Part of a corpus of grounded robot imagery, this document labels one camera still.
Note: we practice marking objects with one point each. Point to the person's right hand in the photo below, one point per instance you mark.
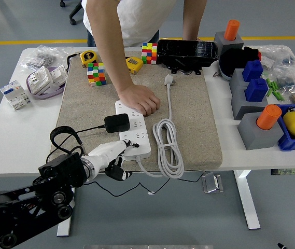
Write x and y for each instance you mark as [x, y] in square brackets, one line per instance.
[142, 99]

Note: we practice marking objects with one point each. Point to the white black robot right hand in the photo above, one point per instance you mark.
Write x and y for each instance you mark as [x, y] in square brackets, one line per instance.
[282, 246]

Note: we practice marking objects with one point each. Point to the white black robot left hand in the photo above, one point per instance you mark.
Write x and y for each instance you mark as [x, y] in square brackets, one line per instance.
[105, 151]

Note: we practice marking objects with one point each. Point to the black plug adapter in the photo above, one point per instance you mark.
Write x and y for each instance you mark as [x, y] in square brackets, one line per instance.
[117, 123]

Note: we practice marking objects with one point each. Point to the white power strip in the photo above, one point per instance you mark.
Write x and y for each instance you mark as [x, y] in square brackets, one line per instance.
[137, 136]

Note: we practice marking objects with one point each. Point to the person's left forearm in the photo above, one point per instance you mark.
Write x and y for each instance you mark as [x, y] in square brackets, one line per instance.
[194, 20]

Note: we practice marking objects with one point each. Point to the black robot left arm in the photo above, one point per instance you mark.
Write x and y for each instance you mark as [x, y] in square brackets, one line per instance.
[64, 166]

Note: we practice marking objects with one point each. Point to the yellow tape measure silver clip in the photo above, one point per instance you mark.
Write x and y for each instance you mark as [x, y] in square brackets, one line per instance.
[134, 64]

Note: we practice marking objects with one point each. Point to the colourful puzzle cube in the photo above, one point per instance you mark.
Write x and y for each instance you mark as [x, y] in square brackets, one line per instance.
[96, 75]
[149, 53]

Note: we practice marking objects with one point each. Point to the grey-brown mat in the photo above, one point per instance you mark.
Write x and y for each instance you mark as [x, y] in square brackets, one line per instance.
[188, 116]

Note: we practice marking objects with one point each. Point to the black device wrapped in film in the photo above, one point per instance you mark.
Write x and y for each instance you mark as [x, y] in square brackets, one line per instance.
[186, 50]

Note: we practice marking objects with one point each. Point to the yellow tape measure black label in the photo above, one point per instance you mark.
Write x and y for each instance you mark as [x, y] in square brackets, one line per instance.
[88, 57]

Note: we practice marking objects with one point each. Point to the black table control panel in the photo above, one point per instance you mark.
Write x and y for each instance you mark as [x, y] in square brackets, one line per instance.
[289, 172]

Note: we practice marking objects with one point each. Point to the small metal screw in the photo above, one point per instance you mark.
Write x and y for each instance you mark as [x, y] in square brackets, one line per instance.
[216, 74]

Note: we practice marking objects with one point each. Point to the person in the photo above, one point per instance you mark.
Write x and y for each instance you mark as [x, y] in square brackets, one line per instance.
[149, 18]

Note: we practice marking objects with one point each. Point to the pale blue round base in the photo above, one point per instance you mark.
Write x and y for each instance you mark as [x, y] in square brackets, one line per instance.
[225, 74]

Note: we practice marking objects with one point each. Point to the silver metal box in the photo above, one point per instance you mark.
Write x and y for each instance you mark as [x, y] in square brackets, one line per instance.
[212, 184]

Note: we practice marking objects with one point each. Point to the grey stepped block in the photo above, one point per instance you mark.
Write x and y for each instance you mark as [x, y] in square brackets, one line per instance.
[238, 98]

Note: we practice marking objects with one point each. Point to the grey block with round hole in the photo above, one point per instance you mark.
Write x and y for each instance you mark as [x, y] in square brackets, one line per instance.
[253, 135]
[221, 41]

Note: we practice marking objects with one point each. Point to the black cloth bundle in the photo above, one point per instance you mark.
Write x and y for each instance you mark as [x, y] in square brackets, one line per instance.
[232, 59]

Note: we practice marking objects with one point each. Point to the blue plastic bin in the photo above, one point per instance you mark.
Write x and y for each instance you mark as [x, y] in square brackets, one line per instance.
[289, 144]

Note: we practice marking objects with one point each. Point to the white circuit breaker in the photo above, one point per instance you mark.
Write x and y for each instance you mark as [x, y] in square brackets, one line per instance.
[15, 96]

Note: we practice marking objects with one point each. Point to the clear bag grey screws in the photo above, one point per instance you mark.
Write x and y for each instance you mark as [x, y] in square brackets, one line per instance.
[42, 55]

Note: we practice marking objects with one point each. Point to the black office chair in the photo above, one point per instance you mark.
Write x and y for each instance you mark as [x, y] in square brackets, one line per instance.
[76, 10]

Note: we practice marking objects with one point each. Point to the orange cylinder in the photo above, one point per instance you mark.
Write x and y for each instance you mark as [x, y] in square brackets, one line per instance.
[231, 29]
[267, 118]

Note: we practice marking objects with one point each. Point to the blue plastic block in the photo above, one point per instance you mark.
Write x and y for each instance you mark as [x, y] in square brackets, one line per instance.
[256, 90]
[252, 71]

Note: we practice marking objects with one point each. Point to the black white toy figure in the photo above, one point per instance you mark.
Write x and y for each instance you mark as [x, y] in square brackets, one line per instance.
[290, 110]

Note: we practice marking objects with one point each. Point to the clear bag white parts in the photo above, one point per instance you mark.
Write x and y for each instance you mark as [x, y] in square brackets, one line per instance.
[279, 55]

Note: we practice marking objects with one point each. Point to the clear bag blue parts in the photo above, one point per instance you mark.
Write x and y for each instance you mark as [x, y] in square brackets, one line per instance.
[287, 80]

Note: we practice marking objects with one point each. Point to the white wall socket panel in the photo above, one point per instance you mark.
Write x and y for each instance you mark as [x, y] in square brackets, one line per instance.
[38, 79]
[57, 75]

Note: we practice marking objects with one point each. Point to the green plastic wall anchor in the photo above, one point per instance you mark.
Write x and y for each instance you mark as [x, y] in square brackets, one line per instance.
[268, 82]
[279, 96]
[269, 92]
[275, 85]

